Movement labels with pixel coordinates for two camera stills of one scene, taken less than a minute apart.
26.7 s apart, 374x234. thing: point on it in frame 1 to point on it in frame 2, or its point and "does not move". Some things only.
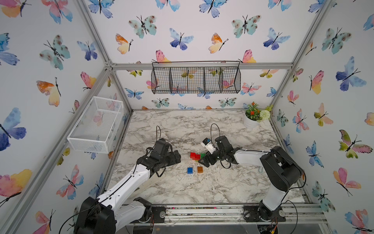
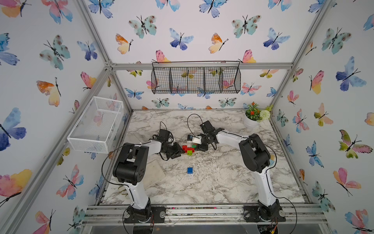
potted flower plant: x=253 y=116 does not move
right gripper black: x=205 y=161 to x=201 y=147
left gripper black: x=172 y=160 to x=177 y=151
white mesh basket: x=95 y=129 does not move
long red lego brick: x=195 y=156 to x=189 y=148
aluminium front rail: x=312 y=213 does not move
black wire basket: x=211 y=77 does not move
